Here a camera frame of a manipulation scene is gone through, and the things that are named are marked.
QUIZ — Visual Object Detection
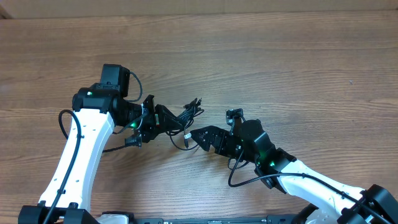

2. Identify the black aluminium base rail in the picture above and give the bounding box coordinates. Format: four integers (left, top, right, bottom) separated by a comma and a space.
99, 203, 321, 224

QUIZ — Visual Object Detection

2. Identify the black USB cable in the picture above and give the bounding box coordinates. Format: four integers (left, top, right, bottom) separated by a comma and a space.
164, 97, 205, 152

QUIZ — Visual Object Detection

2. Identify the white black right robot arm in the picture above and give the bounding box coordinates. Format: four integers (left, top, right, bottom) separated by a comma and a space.
190, 120, 397, 223

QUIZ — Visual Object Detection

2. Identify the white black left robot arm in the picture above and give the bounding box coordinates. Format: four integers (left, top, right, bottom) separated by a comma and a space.
17, 64, 184, 223

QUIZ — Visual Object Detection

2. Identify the cardboard back wall panel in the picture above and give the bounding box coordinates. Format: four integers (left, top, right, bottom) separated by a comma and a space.
1, 0, 397, 19

